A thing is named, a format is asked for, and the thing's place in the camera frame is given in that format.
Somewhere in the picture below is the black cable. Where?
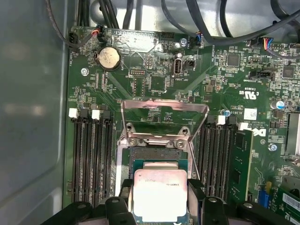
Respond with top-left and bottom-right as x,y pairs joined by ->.
97,0 -> 120,29
45,0 -> 78,47
76,0 -> 91,27
123,0 -> 142,30
182,0 -> 300,42

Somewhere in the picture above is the green RAM stick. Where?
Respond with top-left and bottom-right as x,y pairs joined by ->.
234,130 -> 254,203

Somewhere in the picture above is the CPU socket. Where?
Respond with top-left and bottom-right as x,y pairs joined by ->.
116,131 -> 200,202

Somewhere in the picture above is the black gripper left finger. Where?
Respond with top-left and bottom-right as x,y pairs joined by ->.
42,178 -> 137,225

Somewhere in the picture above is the green motherboard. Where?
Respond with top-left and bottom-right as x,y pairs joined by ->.
67,25 -> 300,225

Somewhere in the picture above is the black RAM slot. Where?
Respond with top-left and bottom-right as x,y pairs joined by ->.
103,110 -> 116,200
81,109 -> 92,202
199,117 -> 213,199
91,109 -> 104,202
222,116 -> 235,203
212,114 -> 224,200
69,109 -> 82,202

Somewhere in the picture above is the metal socket cover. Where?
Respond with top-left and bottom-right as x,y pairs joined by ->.
119,98 -> 210,147

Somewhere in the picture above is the silver chipset heatsink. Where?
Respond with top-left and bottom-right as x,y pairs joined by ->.
285,112 -> 300,158

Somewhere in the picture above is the wire locking lever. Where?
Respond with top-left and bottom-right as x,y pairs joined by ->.
189,146 -> 202,182

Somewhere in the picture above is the multicolour fan wire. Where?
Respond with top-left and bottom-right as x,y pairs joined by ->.
262,37 -> 274,51
92,22 -> 105,43
195,32 -> 204,47

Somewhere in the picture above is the silver CPU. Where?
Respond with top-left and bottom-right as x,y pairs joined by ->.
131,159 -> 189,223

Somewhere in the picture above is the open grey PC case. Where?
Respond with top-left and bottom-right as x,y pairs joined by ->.
0,0 -> 300,225

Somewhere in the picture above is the blue expansion slot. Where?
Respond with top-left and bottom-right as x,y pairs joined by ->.
257,180 -> 274,209

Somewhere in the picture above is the internal USB port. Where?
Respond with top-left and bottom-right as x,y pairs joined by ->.
172,57 -> 183,78

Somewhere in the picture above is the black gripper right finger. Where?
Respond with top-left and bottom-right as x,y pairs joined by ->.
187,178 -> 300,225

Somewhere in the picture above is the round coin battery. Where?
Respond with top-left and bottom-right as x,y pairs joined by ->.
97,46 -> 121,71

